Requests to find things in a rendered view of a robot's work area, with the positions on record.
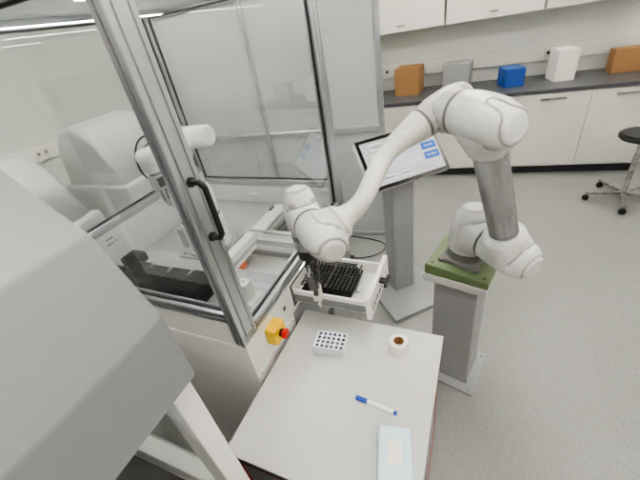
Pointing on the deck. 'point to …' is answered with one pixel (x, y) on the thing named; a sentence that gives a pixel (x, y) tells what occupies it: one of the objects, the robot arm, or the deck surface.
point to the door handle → (209, 208)
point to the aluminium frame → (150, 94)
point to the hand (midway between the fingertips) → (317, 291)
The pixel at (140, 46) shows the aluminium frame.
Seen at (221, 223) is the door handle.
